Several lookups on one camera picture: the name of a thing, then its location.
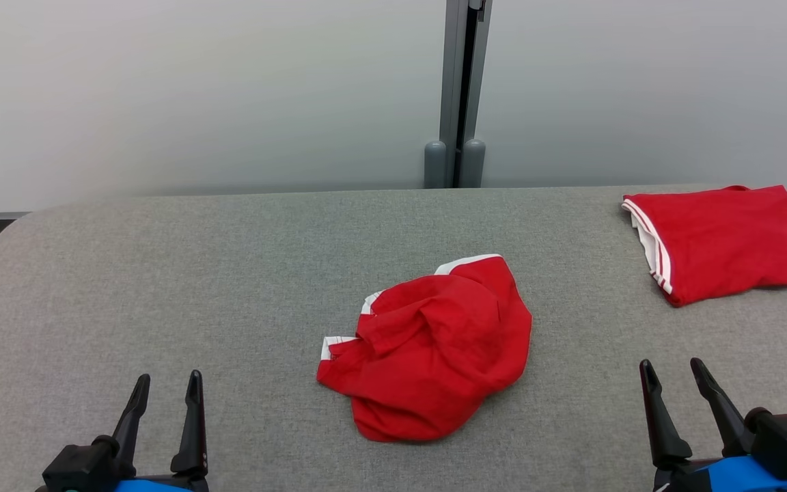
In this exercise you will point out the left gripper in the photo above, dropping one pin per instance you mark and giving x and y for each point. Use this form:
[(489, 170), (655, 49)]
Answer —
[(199, 484)]

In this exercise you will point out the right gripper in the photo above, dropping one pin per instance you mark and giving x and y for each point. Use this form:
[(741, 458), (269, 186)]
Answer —
[(677, 478)]

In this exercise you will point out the red Bulls basketball jersey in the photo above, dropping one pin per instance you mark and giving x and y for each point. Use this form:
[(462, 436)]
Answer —
[(735, 239)]

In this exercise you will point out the red shorts with white trim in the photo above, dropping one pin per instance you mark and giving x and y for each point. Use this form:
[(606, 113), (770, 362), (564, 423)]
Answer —
[(434, 355)]

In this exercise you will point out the grey fabric upholstered bench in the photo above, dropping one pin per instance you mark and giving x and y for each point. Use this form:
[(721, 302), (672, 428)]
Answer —
[(161, 307)]

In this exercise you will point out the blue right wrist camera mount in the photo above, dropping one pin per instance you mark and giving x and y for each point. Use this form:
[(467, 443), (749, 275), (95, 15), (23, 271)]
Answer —
[(742, 476)]

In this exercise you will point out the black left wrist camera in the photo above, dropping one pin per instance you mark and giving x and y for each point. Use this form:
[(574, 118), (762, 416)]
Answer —
[(76, 468)]

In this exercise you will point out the grey cylindrical post foot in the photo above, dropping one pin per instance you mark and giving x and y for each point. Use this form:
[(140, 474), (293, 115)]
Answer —
[(473, 166), (435, 167)]

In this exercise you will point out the grey partition post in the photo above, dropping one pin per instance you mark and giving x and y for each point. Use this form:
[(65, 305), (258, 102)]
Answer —
[(453, 68)]

